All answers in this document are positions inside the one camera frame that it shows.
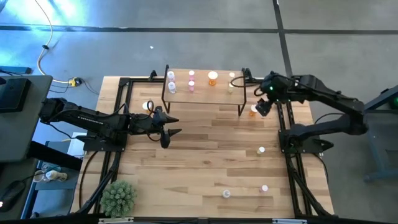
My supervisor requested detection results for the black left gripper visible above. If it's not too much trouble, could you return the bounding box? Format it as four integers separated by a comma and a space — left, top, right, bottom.
129, 105, 183, 149

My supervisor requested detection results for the wooden shelf with black legs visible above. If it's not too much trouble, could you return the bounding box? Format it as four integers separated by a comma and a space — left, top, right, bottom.
161, 64, 248, 117

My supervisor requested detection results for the green artificial plant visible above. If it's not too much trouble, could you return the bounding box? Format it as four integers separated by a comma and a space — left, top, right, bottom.
99, 179, 137, 218

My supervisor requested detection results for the grey metal cart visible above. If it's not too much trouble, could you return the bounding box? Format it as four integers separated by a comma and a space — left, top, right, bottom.
351, 84, 398, 183

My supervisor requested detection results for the black bar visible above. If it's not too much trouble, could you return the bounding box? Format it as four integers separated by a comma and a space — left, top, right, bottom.
27, 140, 83, 171

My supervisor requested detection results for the white plastic bottle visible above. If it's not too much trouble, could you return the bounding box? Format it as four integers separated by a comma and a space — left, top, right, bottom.
42, 169, 68, 183

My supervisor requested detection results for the grey desk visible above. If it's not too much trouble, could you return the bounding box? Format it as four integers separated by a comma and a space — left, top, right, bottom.
0, 74, 53, 220

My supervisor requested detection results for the black laptop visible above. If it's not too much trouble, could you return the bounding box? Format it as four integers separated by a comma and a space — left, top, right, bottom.
0, 77, 32, 113

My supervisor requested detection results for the dark blue flat device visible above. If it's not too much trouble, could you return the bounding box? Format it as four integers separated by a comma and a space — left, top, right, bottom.
0, 65, 33, 75

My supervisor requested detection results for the black computer mouse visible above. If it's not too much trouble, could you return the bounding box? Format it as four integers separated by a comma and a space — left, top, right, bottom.
0, 180, 26, 213

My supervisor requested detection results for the black aluminium table frame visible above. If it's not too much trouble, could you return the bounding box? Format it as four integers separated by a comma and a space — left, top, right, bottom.
70, 76, 335, 224

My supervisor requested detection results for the black cable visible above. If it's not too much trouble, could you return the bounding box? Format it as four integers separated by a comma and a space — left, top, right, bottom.
78, 151, 99, 215
313, 152, 330, 187

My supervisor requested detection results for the silver bracket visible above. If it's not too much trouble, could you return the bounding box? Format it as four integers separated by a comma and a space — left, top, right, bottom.
272, 218, 308, 224
98, 217, 134, 223

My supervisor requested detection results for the white floor cable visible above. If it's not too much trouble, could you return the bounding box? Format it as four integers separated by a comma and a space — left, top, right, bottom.
33, 0, 74, 85

